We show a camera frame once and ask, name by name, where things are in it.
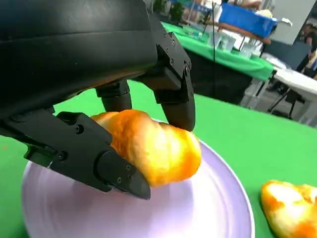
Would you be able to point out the white table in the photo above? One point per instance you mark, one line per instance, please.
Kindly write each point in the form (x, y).
(297, 84)

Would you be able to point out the orange and white bread roll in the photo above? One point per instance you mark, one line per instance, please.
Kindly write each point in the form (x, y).
(289, 208)
(163, 153)

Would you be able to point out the lilac plate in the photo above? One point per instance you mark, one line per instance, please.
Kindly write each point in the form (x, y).
(123, 215)

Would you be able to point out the blue plastic crate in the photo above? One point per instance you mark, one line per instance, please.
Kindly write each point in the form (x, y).
(247, 18)

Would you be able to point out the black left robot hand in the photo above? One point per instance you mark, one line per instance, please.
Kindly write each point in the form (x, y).
(74, 49)

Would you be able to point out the person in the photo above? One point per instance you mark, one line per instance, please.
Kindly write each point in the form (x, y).
(308, 49)

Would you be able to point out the green cloth on neighbouring table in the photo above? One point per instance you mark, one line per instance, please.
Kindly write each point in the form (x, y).
(235, 59)

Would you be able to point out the black drape cloth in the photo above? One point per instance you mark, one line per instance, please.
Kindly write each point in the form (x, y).
(223, 81)

